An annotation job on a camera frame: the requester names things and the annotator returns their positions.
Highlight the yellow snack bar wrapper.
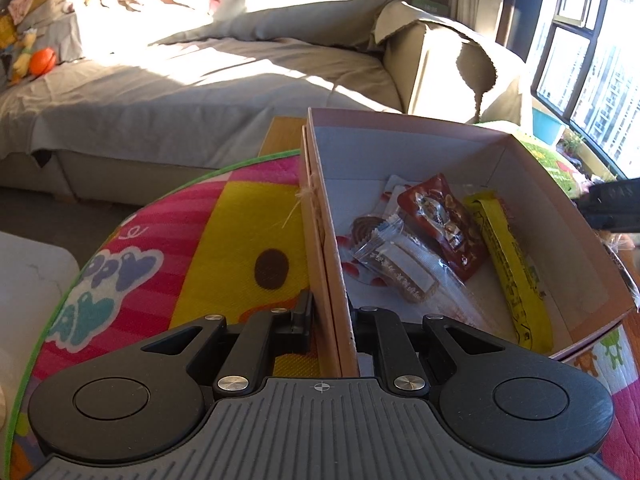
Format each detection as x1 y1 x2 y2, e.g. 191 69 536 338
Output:
463 191 554 354

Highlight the clear biscuit packet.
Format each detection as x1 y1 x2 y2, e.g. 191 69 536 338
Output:
349 214 495 330

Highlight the pink cardboard box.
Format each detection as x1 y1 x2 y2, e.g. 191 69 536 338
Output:
300 108 634 377

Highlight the white red snack packet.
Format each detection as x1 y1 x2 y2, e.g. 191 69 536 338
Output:
336 174 412 287

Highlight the blue plastic bucket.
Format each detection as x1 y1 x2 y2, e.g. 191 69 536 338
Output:
533 108 565 146

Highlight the colourful cartoon play mat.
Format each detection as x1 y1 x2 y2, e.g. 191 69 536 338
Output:
2 136 639 479

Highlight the beige covered armchair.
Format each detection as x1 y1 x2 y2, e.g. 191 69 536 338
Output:
373 0 533 132

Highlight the bed with grey sheet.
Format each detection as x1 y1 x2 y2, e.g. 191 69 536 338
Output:
0 0 404 206

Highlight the orange toy ball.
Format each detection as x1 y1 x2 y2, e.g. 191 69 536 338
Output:
28 48 58 77

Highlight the yellow plush toy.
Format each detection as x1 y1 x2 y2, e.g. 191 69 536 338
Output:
9 27 37 86

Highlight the grey pillow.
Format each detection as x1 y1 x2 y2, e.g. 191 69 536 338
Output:
157 0 394 52

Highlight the window frame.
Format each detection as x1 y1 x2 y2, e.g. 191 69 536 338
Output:
527 0 639 178

